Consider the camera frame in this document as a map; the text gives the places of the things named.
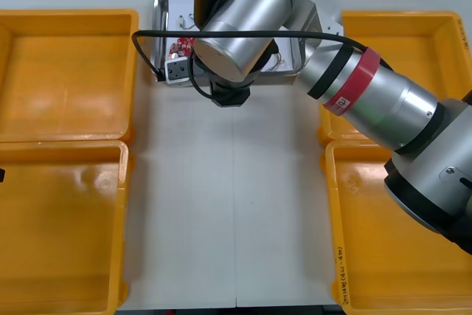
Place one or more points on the yellow-orange plastic bin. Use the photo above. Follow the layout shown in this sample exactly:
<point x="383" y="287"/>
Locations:
<point x="387" y="256"/>
<point x="70" y="71"/>
<point x="62" y="237"/>
<point x="405" y="42"/>

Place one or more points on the steel tray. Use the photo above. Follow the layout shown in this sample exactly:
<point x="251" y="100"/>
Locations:
<point x="161" y="9"/>

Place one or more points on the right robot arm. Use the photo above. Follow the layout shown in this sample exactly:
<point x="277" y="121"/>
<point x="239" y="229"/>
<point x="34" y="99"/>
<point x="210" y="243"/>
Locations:
<point x="387" y="93"/>

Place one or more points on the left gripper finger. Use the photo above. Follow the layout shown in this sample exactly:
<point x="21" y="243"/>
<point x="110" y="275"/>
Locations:
<point x="1" y="175"/>

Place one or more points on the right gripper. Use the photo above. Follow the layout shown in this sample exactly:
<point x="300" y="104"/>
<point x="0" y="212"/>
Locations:
<point x="230" y="97"/>

